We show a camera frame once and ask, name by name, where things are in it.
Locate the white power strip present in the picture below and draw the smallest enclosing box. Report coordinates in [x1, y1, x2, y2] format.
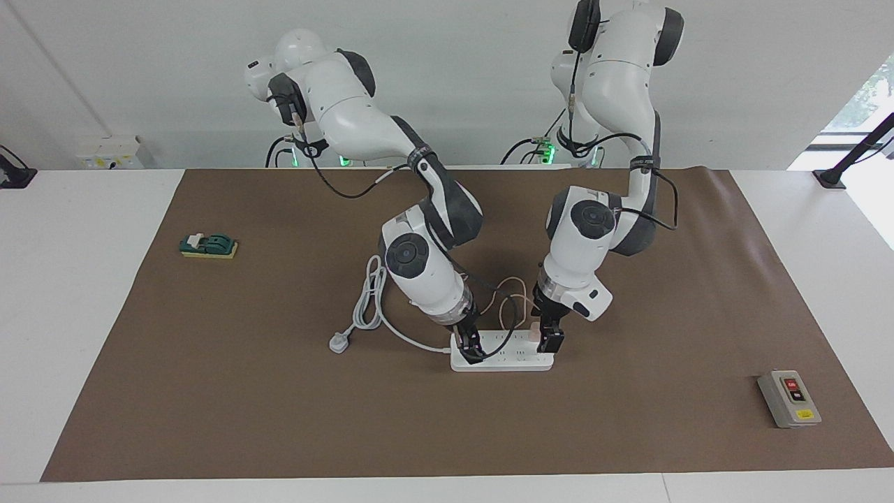
[450, 330, 556, 372]

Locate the pink charging cable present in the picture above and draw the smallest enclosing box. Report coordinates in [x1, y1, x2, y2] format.
[482, 275, 533, 330]

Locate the brown table mat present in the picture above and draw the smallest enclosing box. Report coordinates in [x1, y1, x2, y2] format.
[41, 166, 894, 483]

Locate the black clamp stand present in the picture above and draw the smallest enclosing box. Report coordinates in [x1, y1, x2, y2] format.
[812, 112, 894, 190]

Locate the glass window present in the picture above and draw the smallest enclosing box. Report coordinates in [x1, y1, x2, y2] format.
[816, 54, 894, 151]

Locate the black table clamp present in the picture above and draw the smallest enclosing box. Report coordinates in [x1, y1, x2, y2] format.
[0, 145, 38, 189]

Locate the white power cord with plug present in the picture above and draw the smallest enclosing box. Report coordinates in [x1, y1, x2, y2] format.
[328, 255, 453, 354]

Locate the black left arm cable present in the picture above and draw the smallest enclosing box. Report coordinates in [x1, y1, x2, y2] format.
[566, 21, 680, 232]

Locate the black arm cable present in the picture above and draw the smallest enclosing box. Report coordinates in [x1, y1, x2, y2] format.
[286, 105, 521, 364]
[566, 21, 680, 232]

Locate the black left base cable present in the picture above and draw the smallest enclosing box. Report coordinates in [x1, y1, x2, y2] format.
[500, 134, 561, 166]

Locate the black base cable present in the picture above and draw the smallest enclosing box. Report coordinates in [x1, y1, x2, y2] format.
[265, 135, 302, 168]
[500, 134, 561, 166]

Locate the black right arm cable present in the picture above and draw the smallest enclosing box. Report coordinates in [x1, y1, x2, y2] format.
[286, 105, 521, 364]

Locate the grey push-button switch box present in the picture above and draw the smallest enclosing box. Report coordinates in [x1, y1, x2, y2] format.
[757, 370, 823, 429]

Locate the black right base cable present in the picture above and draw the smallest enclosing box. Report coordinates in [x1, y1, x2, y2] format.
[265, 135, 302, 168]

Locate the green knife switch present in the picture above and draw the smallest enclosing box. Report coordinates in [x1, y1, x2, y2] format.
[179, 233, 239, 260]

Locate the white wall outlet box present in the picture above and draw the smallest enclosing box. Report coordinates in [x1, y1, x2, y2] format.
[77, 136, 146, 170]

